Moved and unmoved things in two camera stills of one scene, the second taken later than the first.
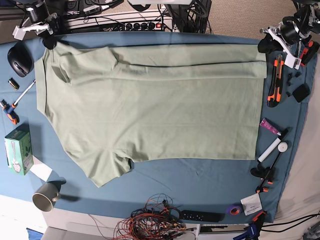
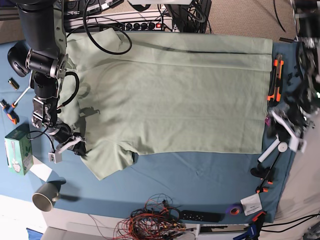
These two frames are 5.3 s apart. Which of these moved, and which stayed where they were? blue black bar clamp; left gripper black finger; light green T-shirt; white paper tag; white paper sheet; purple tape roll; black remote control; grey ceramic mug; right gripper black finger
Moved: light green T-shirt; left gripper black finger; right gripper black finger
Stayed: purple tape roll; white paper tag; black remote control; white paper sheet; grey ceramic mug; blue black bar clamp
